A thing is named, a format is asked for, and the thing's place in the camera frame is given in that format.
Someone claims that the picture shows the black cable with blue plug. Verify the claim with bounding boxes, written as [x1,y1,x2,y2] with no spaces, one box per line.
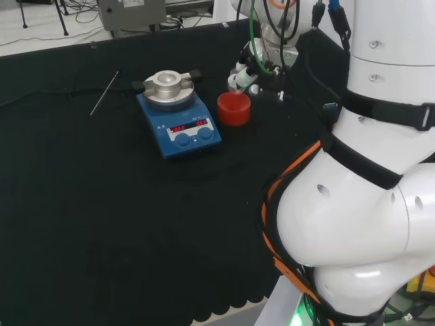
[301,26,342,120]

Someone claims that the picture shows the grey metal box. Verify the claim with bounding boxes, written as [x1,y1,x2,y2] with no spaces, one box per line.
[97,0,168,33]

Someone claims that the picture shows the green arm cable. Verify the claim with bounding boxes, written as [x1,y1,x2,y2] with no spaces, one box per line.
[249,0,274,76]

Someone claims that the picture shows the thin metal probe rod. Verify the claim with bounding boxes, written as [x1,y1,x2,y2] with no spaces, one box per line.
[90,69,121,116]

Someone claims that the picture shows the red round flask stand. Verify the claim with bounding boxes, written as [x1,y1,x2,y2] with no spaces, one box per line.
[217,92,252,128]

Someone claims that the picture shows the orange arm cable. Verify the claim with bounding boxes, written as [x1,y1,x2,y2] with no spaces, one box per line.
[259,141,329,326]

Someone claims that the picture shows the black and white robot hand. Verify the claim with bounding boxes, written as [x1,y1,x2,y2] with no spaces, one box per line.
[226,39,294,101]

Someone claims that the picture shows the black tripod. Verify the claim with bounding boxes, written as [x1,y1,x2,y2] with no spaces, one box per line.
[16,0,71,37]

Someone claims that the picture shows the black cable on cloth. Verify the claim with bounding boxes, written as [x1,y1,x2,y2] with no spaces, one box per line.
[0,84,137,107]

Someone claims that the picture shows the heater with blue base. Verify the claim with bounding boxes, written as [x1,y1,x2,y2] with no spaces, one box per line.
[131,69,223,162]

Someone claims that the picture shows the yellow stop button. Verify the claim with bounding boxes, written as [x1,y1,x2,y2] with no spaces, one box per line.
[405,266,435,297]

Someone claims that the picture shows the clear round-bottom glass flask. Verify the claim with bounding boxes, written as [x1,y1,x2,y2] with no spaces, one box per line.
[228,69,251,96]

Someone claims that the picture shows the black bench cloth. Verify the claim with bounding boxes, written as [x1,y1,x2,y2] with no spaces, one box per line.
[0,18,351,326]

